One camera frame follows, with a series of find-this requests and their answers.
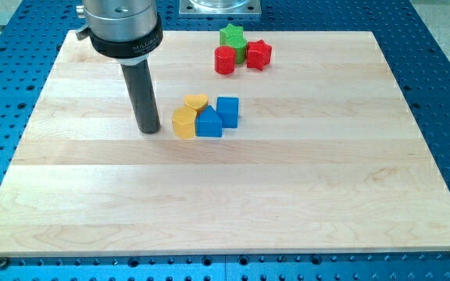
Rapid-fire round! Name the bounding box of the red cylinder block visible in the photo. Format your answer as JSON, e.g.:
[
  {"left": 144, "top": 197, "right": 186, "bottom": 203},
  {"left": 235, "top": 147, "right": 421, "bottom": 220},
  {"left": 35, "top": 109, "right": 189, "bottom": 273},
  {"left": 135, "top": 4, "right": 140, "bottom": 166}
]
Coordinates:
[{"left": 214, "top": 45, "right": 236, "bottom": 75}]

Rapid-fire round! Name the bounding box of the green cylinder block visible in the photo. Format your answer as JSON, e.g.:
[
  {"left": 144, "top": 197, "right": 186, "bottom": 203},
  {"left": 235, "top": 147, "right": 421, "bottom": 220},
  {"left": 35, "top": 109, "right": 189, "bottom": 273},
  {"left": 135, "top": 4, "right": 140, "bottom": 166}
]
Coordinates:
[{"left": 225, "top": 36, "right": 248, "bottom": 64}]

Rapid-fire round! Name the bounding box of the yellow heart block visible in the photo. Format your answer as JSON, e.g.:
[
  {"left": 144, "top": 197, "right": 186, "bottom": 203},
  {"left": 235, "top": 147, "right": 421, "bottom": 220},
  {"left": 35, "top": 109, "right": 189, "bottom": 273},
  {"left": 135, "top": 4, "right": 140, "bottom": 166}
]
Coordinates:
[{"left": 184, "top": 94, "right": 209, "bottom": 115}]

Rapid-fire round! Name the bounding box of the light wooden board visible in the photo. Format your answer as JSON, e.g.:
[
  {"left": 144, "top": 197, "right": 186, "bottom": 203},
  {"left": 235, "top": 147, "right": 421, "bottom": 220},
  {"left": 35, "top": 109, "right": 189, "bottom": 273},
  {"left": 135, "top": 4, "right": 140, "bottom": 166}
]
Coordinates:
[{"left": 0, "top": 31, "right": 450, "bottom": 257}]

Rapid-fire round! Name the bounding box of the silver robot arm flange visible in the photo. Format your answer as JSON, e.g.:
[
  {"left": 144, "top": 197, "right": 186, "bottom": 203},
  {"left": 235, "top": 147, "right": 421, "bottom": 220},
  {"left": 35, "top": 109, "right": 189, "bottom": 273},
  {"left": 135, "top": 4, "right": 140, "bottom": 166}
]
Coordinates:
[{"left": 76, "top": 0, "right": 163, "bottom": 66}]

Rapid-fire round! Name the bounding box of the blue cube block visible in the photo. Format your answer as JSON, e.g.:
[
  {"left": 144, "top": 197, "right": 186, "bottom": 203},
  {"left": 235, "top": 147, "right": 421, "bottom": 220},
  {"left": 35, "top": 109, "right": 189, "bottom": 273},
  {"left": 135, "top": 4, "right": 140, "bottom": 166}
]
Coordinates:
[{"left": 216, "top": 97, "right": 239, "bottom": 128}]

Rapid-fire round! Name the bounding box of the green star block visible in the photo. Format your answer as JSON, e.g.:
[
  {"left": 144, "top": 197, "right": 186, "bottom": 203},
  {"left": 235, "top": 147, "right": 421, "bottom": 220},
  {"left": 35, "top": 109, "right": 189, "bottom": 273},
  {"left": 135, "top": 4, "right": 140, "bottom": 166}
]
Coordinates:
[{"left": 219, "top": 23, "right": 244, "bottom": 45}]

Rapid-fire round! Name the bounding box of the blue house-shaped block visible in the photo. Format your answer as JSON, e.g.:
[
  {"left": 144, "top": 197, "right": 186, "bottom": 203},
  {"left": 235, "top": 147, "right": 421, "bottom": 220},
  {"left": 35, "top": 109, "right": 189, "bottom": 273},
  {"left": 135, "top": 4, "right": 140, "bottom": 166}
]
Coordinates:
[{"left": 195, "top": 105, "right": 223, "bottom": 137}]

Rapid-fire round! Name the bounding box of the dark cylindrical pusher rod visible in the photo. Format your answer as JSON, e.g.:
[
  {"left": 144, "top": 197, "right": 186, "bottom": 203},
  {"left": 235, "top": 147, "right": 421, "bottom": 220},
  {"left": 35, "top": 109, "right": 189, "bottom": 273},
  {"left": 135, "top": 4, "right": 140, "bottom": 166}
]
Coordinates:
[{"left": 121, "top": 60, "right": 160, "bottom": 133}]

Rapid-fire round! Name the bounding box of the yellow hexagon block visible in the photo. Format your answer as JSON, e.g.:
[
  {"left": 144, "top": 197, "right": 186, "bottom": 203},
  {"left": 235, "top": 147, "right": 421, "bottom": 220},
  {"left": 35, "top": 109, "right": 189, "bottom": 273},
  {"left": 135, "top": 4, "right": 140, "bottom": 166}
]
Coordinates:
[{"left": 172, "top": 106, "right": 197, "bottom": 139}]

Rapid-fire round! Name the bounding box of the red star block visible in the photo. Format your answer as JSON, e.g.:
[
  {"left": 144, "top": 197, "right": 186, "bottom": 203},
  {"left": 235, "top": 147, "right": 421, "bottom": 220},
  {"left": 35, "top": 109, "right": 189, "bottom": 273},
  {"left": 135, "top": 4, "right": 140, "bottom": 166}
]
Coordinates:
[{"left": 246, "top": 40, "right": 273, "bottom": 71}]

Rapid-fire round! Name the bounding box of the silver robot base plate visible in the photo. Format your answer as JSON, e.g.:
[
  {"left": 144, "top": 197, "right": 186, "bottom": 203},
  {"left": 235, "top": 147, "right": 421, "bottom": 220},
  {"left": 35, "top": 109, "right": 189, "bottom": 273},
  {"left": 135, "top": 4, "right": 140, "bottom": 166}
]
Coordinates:
[{"left": 178, "top": 0, "right": 262, "bottom": 18}]

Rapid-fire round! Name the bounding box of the blue perforated metal table plate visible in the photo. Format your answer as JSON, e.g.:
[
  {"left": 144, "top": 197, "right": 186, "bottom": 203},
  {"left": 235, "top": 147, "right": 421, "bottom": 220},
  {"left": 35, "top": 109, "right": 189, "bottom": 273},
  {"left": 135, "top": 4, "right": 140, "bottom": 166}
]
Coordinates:
[{"left": 0, "top": 1, "right": 450, "bottom": 280}]

